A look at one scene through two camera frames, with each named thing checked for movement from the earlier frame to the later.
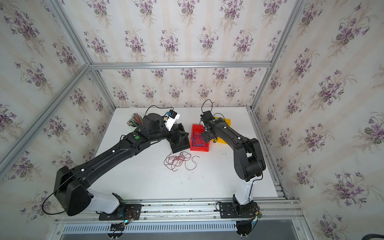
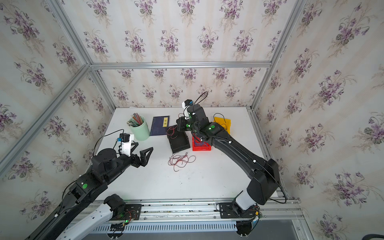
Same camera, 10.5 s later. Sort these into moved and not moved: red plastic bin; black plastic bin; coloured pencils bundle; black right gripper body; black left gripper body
Moved: black right gripper body; black left gripper body
Not moved: black plastic bin; red plastic bin; coloured pencils bundle
